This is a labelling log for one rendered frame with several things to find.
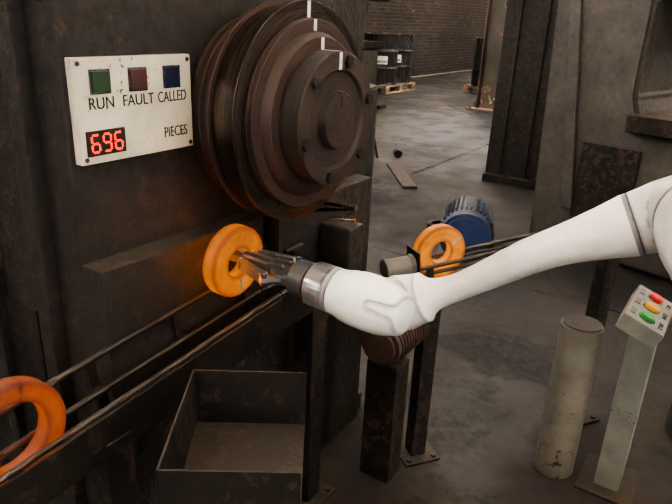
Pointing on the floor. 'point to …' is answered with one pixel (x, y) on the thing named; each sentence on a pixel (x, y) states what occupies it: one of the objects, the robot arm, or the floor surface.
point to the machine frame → (130, 225)
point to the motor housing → (386, 400)
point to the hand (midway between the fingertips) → (234, 253)
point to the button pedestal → (626, 404)
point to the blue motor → (469, 222)
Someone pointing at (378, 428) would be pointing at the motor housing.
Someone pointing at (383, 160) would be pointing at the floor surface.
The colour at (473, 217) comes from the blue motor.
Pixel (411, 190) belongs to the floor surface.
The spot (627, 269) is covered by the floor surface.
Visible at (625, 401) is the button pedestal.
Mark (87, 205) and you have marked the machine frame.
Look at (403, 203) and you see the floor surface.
